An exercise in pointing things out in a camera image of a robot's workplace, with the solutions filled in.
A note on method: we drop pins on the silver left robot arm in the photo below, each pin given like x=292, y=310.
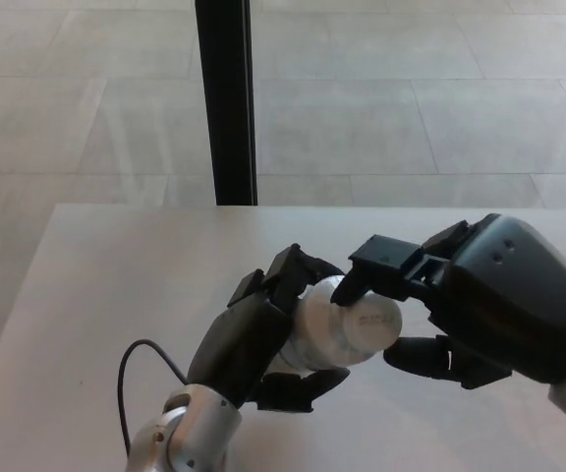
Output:
x=194, y=432

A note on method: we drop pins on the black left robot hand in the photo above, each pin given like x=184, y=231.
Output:
x=243, y=339

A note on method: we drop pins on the white bottle cap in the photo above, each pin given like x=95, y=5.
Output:
x=376, y=324

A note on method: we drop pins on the white plastic bottle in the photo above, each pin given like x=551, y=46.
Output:
x=322, y=314

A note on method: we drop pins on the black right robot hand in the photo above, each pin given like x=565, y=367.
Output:
x=514, y=300

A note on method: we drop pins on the black vertical window post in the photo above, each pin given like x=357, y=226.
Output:
x=229, y=103

